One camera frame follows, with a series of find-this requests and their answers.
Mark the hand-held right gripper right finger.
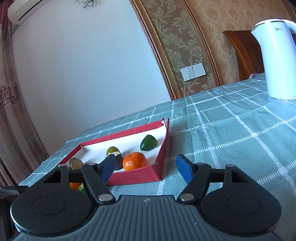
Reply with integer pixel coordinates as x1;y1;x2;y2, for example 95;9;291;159
176;153;253;205

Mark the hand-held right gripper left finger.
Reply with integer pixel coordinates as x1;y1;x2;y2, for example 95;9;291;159
43;153;117;205

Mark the long dark sugarcane piece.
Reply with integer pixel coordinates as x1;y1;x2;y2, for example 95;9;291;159
114;152;124;171

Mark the green tomato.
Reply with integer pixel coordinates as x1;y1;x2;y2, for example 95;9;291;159
106;146;121;158

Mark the short dark sugarcane piece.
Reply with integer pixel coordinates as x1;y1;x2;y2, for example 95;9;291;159
69;158;84;169

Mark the red cardboard box tray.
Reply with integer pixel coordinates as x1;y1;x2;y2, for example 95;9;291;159
62;118;170;186

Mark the dark green lime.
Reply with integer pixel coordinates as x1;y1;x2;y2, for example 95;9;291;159
140;135;158;151

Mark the patterned pink curtain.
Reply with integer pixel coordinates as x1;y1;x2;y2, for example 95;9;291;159
0;0;49;186

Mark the wooden headboard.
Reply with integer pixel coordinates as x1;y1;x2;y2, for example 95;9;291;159
223;30;265;81

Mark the white electric kettle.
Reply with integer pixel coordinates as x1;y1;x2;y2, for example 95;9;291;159
250;19;296;100

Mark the white air conditioner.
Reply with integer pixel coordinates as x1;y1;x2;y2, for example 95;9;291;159
7;0;52;25

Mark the white wall light switch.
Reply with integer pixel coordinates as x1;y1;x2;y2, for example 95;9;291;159
180;63;206;81

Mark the gold framed wall panel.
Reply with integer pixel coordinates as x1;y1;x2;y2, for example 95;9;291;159
129;0;222;100

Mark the hanging grey wire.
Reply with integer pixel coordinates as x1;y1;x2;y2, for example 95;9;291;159
74;0;96;9

